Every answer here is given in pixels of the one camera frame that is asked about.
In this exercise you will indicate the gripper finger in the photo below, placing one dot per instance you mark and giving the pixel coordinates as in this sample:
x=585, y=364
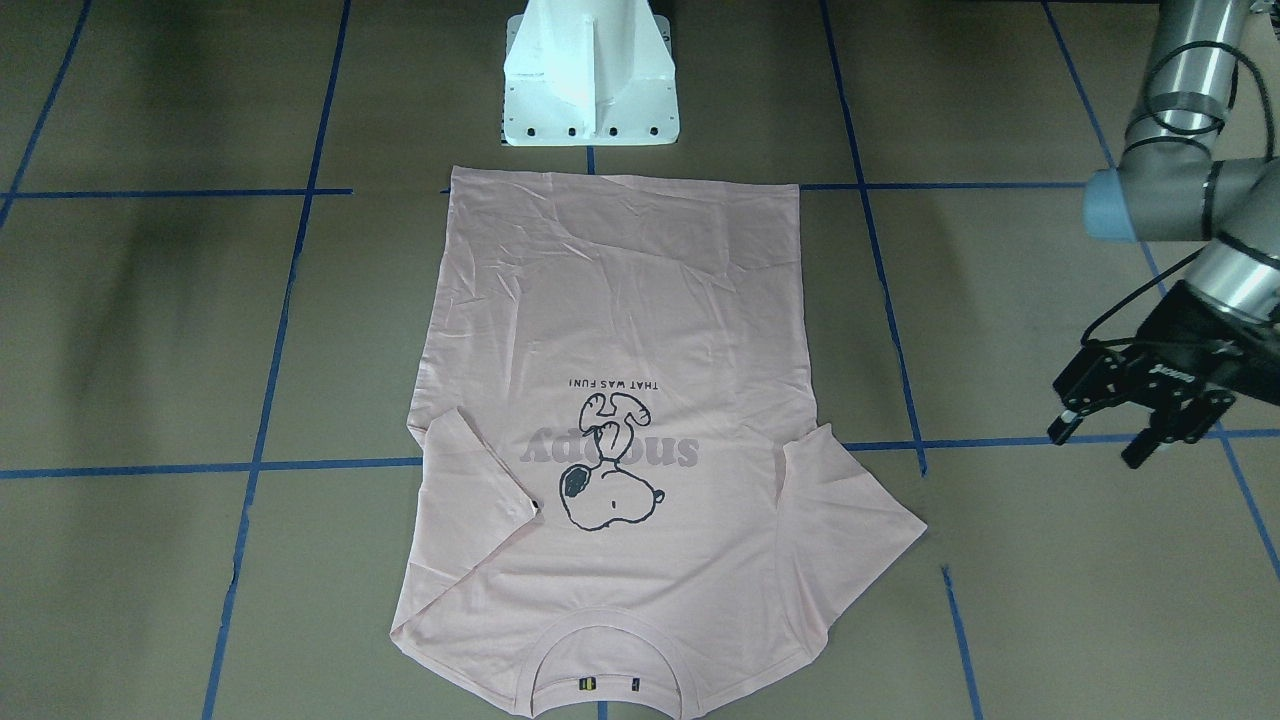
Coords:
x=1064, y=425
x=1165, y=428

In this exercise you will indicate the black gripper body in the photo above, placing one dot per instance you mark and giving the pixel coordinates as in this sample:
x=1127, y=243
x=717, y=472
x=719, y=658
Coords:
x=1190, y=345

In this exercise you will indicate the pink Snoopy t-shirt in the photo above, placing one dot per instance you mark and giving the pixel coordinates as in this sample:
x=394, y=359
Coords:
x=625, y=495

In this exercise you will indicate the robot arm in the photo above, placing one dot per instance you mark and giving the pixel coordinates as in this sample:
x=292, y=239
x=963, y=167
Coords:
x=1199, y=164

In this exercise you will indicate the brown paper table mat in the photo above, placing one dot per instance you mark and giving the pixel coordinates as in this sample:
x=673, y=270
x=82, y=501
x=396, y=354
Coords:
x=221, y=226

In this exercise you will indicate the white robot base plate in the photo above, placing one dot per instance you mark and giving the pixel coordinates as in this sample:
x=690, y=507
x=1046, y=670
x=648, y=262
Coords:
x=589, y=73

